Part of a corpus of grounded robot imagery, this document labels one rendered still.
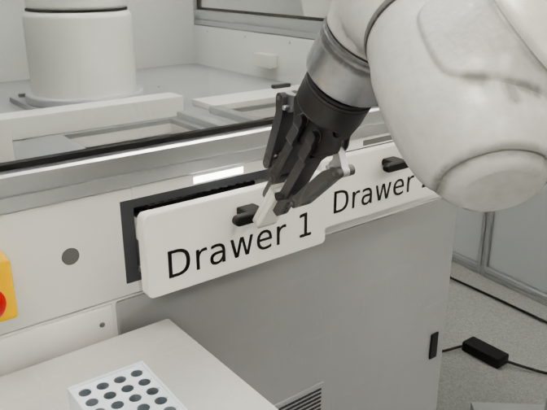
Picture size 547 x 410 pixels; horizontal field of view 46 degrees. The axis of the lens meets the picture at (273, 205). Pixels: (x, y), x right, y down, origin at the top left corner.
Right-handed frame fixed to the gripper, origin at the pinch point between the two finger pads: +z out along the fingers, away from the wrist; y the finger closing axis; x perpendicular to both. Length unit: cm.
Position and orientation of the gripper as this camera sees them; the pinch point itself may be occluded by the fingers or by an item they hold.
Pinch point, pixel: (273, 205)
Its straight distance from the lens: 79.6
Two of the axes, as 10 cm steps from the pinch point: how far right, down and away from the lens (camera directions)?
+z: -3.5, 6.1, 7.1
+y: -5.0, -7.6, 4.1
